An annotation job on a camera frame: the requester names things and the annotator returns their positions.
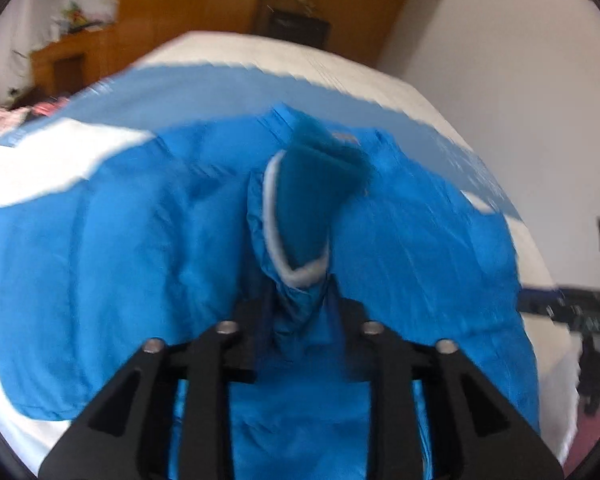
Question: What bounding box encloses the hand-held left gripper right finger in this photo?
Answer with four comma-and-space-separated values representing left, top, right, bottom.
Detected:
329, 294, 565, 480

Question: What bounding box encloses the black box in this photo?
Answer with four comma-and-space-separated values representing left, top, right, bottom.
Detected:
266, 4, 332, 50

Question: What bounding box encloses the pink patterned cloth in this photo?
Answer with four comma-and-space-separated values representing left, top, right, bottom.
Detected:
0, 99, 70, 137

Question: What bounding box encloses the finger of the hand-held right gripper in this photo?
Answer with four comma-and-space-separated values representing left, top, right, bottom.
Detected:
521, 284, 600, 330

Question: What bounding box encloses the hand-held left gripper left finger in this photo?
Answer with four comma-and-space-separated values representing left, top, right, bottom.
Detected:
39, 299, 275, 480

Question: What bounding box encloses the bed with blue white bedspread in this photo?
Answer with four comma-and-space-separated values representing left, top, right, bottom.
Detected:
0, 30, 581, 480

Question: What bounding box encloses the blue puffer jacket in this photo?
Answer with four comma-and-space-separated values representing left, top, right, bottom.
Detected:
0, 102, 541, 480

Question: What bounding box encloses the wooden desk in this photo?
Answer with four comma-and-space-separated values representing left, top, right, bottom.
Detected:
29, 24, 133, 98

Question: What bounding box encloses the clutter on desk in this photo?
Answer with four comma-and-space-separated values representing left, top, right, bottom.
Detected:
47, 0, 117, 37

